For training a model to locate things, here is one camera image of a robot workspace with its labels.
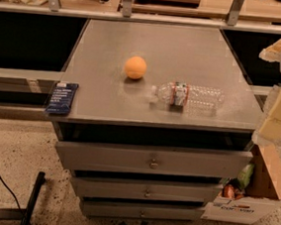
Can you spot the clear plastic water bottle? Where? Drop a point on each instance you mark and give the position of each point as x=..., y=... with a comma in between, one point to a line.
x=179, y=94

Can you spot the grey drawer cabinet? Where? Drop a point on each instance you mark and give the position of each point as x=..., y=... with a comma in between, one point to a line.
x=110, y=107

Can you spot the green snack bag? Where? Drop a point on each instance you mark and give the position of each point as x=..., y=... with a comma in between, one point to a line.
x=243, y=178

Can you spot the orange ball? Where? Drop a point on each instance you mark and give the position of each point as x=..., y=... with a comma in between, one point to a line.
x=135, y=67

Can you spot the metal railing frame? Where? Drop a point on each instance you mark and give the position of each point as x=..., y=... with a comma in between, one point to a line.
x=251, y=15

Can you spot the top grey drawer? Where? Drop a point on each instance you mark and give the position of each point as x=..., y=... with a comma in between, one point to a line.
x=151, y=160

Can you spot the bottom grey drawer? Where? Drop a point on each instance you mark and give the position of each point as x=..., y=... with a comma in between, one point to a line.
x=140, y=211

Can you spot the middle grey drawer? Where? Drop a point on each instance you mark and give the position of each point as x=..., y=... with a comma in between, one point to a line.
x=145, y=189

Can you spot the grey drawer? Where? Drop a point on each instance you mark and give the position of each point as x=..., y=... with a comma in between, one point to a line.
x=151, y=160
x=140, y=211
x=145, y=189

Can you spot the cardboard box with snacks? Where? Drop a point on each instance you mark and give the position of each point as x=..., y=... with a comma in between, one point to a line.
x=261, y=197

